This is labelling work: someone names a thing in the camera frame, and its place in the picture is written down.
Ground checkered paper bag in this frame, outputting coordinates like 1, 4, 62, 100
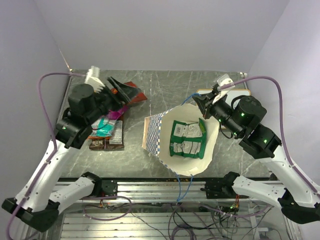
142, 100, 219, 179

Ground magenta snack packet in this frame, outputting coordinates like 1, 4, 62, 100
106, 105, 129, 120

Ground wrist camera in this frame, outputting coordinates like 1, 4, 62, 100
84, 66, 106, 92
212, 74, 235, 104

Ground orange snack packet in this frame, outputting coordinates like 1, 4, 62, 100
87, 135, 111, 140

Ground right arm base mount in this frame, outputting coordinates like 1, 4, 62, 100
200, 181, 237, 199

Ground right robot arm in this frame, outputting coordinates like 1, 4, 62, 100
192, 90, 320, 225

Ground white whiteboard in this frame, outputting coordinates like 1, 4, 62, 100
196, 88, 251, 105

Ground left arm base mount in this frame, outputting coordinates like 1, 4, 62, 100
97, 178, 118, 200

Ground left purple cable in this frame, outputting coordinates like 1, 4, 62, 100
5, 72, 88, 240

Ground red snack packet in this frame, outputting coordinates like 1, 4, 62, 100
124, 81, 148, 105

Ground brown snack bag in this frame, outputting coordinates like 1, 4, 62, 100
89, 119, 124, 151

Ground teal snack packet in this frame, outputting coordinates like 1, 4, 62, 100
90, 117, 117, 138

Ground aluminium rail frame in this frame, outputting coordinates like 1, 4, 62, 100
14, 69, 301, 240

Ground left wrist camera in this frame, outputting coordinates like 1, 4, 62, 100
84, 66, 106, 92

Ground loose wires under table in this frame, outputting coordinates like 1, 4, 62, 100
82, 191, 276, 240

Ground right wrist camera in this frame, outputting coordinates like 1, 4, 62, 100
212, 74, 235, 104

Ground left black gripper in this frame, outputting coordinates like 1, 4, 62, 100
86, 75, 142, 125

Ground dark green snack bag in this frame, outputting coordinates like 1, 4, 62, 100
169, 118, 207, 159

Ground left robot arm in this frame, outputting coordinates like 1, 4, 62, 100
1, 77, 141, 232

